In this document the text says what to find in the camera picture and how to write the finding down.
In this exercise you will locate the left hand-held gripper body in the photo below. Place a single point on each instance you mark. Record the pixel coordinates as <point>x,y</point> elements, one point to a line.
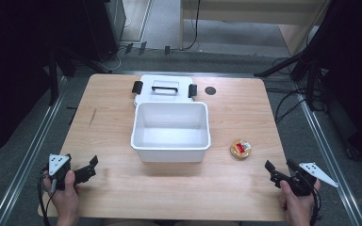
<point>63,169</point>

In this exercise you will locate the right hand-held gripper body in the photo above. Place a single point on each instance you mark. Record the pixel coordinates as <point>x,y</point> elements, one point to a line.
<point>301,182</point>

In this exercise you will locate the round yellow snack packet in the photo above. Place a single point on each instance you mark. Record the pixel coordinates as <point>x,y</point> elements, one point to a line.
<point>240,149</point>

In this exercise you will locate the white plastic storage box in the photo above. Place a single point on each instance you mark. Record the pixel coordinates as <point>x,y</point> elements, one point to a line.
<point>170,132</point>

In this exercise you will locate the person's right hand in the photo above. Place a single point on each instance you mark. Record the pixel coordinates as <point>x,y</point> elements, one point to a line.
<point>298,207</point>

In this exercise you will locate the person's left hand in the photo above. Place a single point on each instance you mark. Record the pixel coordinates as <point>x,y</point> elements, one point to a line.
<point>66,201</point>

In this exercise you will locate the black metal stand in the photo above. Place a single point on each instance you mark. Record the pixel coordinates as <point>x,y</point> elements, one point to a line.
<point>55,78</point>

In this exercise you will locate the person's legs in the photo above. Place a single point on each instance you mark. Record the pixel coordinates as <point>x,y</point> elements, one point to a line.
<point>169,223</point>

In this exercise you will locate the black round table grommet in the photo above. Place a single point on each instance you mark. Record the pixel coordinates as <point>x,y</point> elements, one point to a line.
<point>210,90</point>

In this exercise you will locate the dark curtain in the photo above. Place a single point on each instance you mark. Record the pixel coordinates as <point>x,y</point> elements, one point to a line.
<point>12,72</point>
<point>355,78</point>

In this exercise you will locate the black tripod stand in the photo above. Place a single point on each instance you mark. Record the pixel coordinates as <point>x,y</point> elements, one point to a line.
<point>298,58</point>

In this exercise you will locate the dark cabinet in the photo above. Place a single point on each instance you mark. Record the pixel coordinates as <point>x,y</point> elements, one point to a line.
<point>106,28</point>

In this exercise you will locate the light wooden furniture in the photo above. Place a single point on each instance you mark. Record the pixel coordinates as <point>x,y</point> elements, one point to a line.
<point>251,12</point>

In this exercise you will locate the metal floor rail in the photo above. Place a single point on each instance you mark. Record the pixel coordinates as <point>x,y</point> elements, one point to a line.
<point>330,150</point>
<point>28,157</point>

